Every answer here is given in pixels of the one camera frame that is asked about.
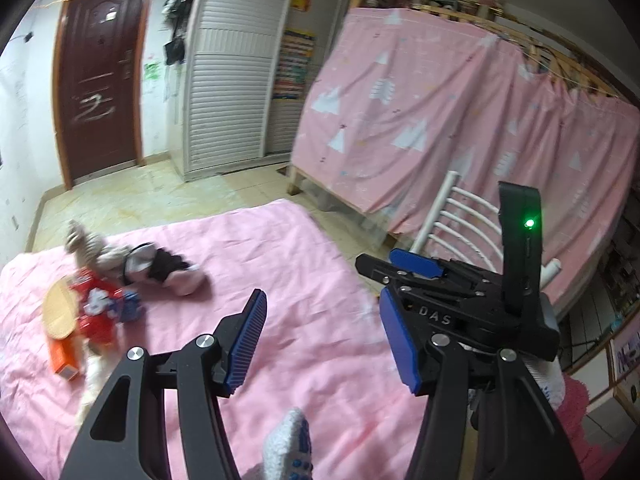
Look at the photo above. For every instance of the pink cloth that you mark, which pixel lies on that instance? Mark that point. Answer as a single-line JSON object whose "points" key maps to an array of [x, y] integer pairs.
{"points": [[187, 280]]}

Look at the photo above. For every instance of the person's left hand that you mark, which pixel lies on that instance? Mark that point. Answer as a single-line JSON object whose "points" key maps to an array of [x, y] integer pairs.
{"points": [[290, 445]]}

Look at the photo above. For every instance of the framed picture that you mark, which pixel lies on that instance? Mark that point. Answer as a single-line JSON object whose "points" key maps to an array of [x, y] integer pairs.
{"points": [[625, 360]]}

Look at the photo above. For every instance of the white louvered wardrobe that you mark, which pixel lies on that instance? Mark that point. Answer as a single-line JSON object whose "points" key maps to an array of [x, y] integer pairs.
{"points": [[225, 85]]}

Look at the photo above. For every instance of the yellow wall poster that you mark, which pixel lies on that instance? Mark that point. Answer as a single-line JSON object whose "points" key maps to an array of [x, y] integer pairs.
{"points": [[302, 0]]}

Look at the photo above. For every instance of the striped cloth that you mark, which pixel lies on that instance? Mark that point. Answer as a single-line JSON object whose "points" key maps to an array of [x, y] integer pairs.
{"points": [[90, 250]]}

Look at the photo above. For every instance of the brown wooden door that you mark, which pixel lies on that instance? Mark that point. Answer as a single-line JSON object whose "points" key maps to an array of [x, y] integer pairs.
{"points": [[100, 85]]}

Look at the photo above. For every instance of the black and white cloth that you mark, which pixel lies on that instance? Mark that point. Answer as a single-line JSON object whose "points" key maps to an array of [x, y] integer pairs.
{"points": [[155, 262]]}

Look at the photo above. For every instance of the blue packet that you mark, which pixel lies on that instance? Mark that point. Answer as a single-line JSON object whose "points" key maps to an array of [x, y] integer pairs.
{"points": [[131, 306]]}

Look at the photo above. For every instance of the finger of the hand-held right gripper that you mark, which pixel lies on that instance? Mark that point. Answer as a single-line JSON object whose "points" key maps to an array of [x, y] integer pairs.
{"points": [[415, 261], [375, 269]]}

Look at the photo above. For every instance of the red snack packet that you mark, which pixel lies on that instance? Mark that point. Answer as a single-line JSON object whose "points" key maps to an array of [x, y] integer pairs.
{"points": [[97, 310]]}

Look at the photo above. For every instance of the colourful chart poster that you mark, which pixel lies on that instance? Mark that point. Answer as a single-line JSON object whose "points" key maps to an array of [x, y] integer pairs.
{"points": [[294, 65]]}

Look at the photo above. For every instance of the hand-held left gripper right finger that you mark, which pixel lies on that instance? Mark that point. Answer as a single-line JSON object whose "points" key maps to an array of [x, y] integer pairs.
{"points": [[397, 340]]}

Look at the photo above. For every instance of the orange carton box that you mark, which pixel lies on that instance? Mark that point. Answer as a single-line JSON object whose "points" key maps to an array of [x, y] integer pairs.
{"points": [[62, 355]]}

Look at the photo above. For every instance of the black hanging bag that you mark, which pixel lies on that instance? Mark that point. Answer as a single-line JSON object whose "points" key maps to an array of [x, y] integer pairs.
{"points": [[175, 51]]}

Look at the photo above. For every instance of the pink bed sheet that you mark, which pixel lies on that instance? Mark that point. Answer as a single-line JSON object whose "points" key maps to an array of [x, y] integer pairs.
{"points": [[310, 310]]}

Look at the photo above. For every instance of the pink printed bed curtain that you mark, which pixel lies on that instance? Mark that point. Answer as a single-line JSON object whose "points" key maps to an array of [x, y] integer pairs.
{"points": [[450, 110]]}

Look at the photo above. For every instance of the person's right hand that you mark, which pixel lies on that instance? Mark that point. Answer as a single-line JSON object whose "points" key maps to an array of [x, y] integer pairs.
{"points": [[547, 382]]}

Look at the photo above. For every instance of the white metal chair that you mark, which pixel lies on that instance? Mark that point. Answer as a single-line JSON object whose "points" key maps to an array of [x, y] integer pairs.
{"points": [[434, 215]]}

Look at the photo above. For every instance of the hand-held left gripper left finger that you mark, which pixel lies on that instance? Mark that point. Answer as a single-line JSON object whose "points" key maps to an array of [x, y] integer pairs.
{"points": [[245, 340]]}

